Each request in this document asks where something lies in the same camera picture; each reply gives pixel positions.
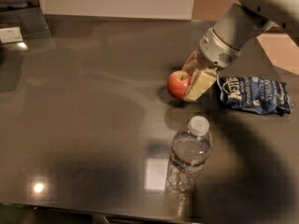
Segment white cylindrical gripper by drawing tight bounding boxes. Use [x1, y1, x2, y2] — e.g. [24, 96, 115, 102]
[182, 28, 241, 102]

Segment red apple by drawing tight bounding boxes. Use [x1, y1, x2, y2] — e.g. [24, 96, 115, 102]
[166, 70, 192, 100]

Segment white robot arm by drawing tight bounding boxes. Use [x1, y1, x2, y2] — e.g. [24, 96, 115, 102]
[182, 0, 299, 102]

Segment clear plastic water bottle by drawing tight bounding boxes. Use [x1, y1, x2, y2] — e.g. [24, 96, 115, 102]
[165, 116, 213, 194]

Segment blue potato chip bag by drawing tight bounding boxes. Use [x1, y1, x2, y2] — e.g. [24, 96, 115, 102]
[217, 76, 293, 115]

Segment white label card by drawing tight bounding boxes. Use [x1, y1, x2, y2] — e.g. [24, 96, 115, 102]
[0, 27, 23, 44]

